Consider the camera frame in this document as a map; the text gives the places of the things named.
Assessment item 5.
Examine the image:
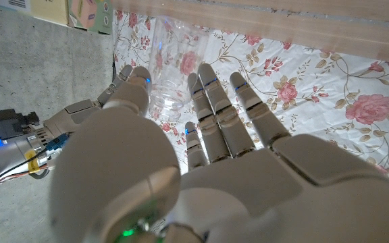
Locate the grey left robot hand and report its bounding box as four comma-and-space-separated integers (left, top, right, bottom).
49, 63, 389, 243

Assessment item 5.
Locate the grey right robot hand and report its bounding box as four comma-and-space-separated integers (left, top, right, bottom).
34, 63, 134, 146

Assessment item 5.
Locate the clear medicine bottle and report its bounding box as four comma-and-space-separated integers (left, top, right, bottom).
148, 16, 211, 122

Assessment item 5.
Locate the colourful cardboard box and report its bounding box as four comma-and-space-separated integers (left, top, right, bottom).
0, 0, 114, 35

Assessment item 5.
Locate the floral backdrop cloth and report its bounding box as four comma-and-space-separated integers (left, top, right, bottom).
112, 9, 389, 196

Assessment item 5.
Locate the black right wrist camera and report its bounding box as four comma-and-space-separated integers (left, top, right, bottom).
0, 108, 41, 140

